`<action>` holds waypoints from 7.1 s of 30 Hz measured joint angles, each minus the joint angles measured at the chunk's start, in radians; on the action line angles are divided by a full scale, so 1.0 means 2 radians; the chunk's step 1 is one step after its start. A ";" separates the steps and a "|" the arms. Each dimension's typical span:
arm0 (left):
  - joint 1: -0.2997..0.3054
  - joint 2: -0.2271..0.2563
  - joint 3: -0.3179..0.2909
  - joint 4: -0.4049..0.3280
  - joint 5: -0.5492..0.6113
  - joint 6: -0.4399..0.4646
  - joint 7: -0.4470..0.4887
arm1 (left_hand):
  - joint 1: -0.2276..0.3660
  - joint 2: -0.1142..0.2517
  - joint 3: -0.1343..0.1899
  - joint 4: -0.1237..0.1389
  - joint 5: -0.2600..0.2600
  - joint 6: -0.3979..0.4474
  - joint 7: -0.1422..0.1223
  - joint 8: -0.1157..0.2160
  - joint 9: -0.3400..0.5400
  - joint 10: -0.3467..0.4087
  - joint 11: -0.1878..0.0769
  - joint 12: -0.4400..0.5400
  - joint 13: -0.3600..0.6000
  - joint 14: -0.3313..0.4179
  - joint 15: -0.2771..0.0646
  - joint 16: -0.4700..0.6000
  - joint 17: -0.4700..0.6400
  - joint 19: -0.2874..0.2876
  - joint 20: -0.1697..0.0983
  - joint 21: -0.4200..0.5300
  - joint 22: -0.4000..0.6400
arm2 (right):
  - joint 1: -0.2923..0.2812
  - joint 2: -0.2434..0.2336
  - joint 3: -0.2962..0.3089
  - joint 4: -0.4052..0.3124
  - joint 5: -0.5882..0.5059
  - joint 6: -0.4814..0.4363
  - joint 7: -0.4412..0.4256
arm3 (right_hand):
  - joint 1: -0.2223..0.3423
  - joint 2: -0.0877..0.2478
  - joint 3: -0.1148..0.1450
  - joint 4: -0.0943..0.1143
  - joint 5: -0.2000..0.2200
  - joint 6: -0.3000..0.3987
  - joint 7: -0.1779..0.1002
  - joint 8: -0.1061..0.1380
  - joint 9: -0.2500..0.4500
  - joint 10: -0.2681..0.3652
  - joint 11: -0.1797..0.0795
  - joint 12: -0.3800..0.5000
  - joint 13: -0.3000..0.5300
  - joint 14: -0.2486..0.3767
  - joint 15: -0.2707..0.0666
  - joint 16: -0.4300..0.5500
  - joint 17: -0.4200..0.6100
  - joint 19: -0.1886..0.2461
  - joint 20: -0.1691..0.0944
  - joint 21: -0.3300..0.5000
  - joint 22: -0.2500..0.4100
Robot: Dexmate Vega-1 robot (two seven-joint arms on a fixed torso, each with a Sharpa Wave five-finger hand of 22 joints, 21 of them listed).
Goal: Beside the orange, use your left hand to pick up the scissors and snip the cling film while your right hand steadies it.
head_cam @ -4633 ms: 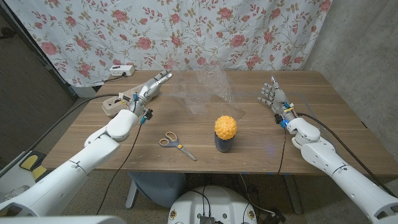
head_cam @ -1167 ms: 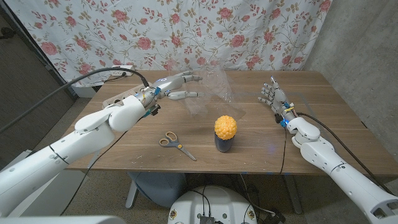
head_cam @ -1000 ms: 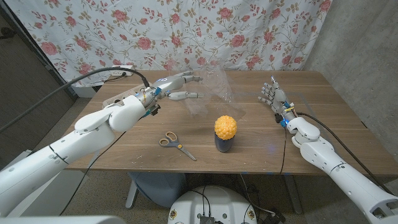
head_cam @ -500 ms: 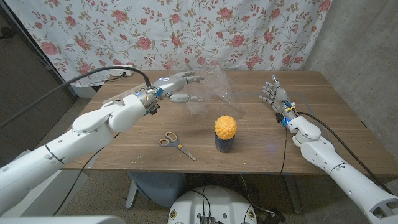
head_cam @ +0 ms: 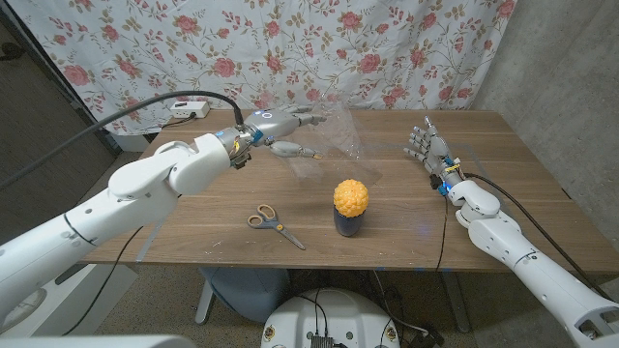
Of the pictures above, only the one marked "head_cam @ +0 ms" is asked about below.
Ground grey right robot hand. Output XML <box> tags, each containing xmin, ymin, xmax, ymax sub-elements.
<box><xmin>403</xmin><ymin>115</ymin><xmax>459</xmax><ymax>178</ymax></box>

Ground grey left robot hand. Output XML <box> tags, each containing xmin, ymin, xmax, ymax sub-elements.
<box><xmin>243</xmin><ymin>103</ymin><xmax>329</xmax><ymax>161</ymax></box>

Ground orange grey handled scissors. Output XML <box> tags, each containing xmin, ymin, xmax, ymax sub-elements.
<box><xmin>247</xmin><ymin>203</ymin><xmax>307</xmax><ymax>251</ymax></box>

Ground transparent cling film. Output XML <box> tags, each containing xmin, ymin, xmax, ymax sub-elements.
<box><xmin>260</xmin><ymin>94</ymin><xmax>383</xmax><ymax>188</ymax></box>

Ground floral rose curtain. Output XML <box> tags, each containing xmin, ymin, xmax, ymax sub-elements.
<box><xmin>7</xmin><ymin>0</ymin><xmax>518</xmax><ymax>136</ymax></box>

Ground white power strip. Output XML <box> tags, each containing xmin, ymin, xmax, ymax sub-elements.
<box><xmin>169</xmin><ymin>101</ymin><xmax>211</xmax><ymax>120</ymax></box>

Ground bumpy orange ball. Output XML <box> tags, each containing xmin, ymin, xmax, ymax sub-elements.
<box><xmin>333</xmin><ymin>179</ymin><xmax>370</xmax><ymax>218</ymax></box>

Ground dark cup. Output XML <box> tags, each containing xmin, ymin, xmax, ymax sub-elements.
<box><xmin>333</xmin><ymin>205</ymin><xmax>365</xmax><ymax>238</ymax></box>

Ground grey table leg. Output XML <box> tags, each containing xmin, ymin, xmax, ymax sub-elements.
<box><xmin>440</xmin><ymin>271</ymin><xmax>471</xmax><ymax>334</ymax></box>

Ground blue grey stool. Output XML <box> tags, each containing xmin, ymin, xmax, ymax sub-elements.
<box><xmin>197</xmin><ymin>267</ymin><xmax>291</xmax><ymax>324</ymax></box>

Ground white table leg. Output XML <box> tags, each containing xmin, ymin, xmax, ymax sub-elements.
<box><xmin>194</xmin><ymin>278</ymin><xmax>214</xmax><ymax>325</ymax></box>

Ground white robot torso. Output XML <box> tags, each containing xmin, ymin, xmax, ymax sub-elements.
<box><xmin>260</xmin><ymin>288</ymin><xmax>401</xmax><ymax>348</ymax></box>

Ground white floor platform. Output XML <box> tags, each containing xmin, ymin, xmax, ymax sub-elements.
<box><xmin>28</xmin><ymin>263</ymin><xmax>139</xmax><ymax>338</ymax></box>

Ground white robot body rim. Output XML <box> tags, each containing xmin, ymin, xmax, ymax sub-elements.
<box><xmin>0</xmin><ymin>334</ymin><xmax>197</xmax><ymax>348</ymax></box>

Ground white sneaker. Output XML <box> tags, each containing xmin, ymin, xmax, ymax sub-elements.
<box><xmin>0</xmin><ymin>288</ymin><xmax>48</xmax><ymax>334</ymax></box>

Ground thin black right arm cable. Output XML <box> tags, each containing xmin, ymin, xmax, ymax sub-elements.
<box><xmin>434</xmin><ymin>192</ymin><xmax>450</xmax><ymax>272</ymax></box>

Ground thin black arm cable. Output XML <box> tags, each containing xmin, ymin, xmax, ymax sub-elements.
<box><xmin>434</xmin><ymin>192</ymin><xmax>450</xmax><ymax>272</ymax></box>
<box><xmin>62</xmin><ymin>225</ymin><xmax>144</xmax><ymax>336</ymax></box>

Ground black power strip cord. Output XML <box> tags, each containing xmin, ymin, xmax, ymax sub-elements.
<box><xmin>162</xmin><ymin>112</ymin><xmax>198</xmax><ymax>130</ymax></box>

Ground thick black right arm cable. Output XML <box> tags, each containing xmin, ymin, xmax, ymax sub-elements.
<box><xmin>461</xmin><ymin>172</ymin><xmax>610</xmax><ymax>301</ymax></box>

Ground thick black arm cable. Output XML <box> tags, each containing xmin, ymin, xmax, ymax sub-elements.
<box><xmin>461</xmin><ymin>172</ymin><xmax>610</xmax><ymax>301</ymax></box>
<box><xmin>0</xmin><ymin>90</ymin><xmax>246</xmax><ymax>189</ymax></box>

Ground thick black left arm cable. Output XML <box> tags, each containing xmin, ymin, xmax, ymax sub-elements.
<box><xmin>0</xmin><ymin>90</ymin><xmax>246</xmax><ymax>189</ymax></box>

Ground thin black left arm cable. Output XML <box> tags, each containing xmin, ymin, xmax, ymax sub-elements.
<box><xmin>62</xmin><ymin>225</ymin><xmax>144</xmax><ymax>336</ymax></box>

